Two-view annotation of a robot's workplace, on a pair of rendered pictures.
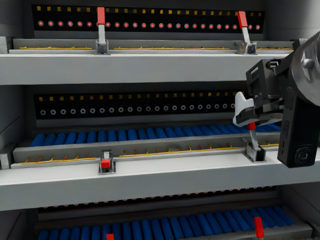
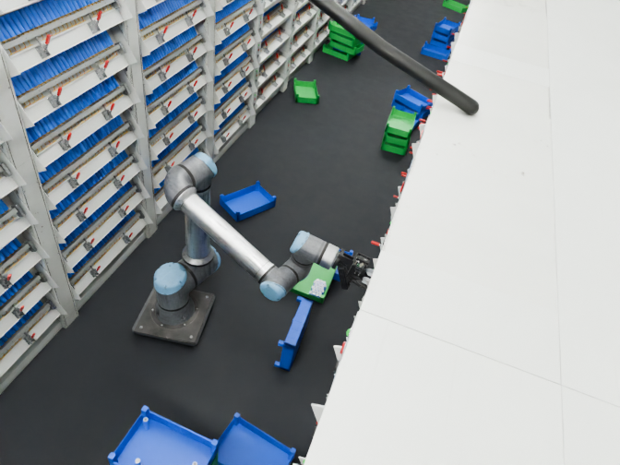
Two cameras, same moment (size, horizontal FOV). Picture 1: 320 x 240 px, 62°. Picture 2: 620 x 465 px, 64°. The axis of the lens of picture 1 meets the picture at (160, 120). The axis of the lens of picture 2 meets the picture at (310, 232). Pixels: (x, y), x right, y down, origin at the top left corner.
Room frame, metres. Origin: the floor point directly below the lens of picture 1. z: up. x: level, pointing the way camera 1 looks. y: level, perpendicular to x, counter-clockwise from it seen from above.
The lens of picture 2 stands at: (0.69, -1.43, 2.12)
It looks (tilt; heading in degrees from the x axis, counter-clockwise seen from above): 43 degrees down; 112
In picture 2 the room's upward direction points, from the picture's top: 11 degrees clockwise
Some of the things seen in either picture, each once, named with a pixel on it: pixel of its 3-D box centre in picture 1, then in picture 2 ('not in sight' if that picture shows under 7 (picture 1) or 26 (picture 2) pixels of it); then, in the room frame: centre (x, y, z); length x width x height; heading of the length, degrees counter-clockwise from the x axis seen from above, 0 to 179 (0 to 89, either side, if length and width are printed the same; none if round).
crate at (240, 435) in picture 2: not in sight; (252, 454); (0.33, -0.67, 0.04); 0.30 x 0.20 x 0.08; 1
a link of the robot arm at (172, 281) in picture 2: not in sight; (172, 284); (-0.39, -0.30, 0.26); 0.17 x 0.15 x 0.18; 84
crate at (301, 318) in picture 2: not in sight; (293, 332); (0.18, -0.09, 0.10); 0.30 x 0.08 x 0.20; 103
